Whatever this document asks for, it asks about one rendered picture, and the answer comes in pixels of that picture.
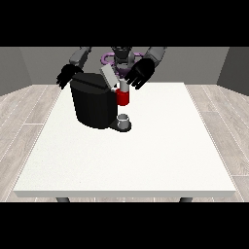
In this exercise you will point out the small grey cup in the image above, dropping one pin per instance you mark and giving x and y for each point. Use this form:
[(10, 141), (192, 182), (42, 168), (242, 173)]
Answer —
[(123, 121)]

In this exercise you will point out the black coffee machine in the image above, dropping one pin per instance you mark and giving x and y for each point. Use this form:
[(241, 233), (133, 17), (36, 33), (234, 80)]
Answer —
[(92, 103)]

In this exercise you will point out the red pod holder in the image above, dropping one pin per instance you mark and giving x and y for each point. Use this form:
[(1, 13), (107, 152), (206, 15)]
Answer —
[(123, 97)]

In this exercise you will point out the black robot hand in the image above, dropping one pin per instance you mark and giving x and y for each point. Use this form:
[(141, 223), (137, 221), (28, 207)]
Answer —
[(141, 73), (67, 74)]

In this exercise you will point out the dark table leg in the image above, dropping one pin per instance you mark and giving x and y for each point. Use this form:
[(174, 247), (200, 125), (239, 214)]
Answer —
[(186, 199), (63, 199)]

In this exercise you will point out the small grey coffee pod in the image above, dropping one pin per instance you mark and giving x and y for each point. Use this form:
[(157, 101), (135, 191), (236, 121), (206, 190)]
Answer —
[(124, 85)]

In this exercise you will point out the pale grey machine lid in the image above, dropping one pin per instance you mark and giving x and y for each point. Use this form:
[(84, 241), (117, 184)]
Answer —
[(109, 75)]

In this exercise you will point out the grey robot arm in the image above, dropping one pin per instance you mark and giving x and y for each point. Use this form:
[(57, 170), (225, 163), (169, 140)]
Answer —
[(79, 56), (155, 55)]

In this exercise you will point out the grey robot trunk purple rings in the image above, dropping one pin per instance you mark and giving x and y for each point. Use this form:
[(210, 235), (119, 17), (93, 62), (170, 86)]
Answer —
[(121, 58)]

